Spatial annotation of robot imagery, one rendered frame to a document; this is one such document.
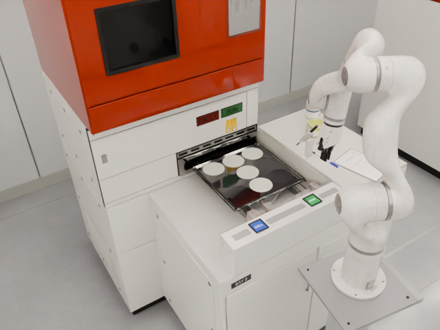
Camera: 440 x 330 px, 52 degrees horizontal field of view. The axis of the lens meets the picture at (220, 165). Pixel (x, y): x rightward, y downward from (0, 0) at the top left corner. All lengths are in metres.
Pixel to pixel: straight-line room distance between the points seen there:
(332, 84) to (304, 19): 2.67
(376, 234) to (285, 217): 0.37
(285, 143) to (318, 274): 0.68
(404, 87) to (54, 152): 2.74
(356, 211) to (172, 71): 0.88
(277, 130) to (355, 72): 0.97
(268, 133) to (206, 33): 0.62
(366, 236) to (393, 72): 0.50
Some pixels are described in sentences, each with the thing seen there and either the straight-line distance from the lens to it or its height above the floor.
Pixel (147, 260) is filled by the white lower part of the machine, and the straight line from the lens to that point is 2.36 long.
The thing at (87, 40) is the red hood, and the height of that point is 1.58.
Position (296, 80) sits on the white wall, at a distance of 4.50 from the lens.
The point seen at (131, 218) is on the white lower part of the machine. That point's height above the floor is 0.71.
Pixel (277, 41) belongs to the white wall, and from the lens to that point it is 4.17.
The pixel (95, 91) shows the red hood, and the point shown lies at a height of 1.39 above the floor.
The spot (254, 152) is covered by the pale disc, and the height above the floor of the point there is 0.90.
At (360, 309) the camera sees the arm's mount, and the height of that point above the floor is 0.83.
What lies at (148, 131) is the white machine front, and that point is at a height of 1.13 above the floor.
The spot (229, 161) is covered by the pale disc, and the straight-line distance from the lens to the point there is 2.10.
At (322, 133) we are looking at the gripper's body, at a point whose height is 1.17.
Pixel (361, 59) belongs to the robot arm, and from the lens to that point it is 1.33.
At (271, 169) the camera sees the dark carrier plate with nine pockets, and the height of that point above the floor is 0.90.
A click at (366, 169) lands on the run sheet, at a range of 2.01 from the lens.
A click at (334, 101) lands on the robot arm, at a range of 1.76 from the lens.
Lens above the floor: 2.12
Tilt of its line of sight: 36 degrees down
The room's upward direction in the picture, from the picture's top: 2 degrees counter-clockwise
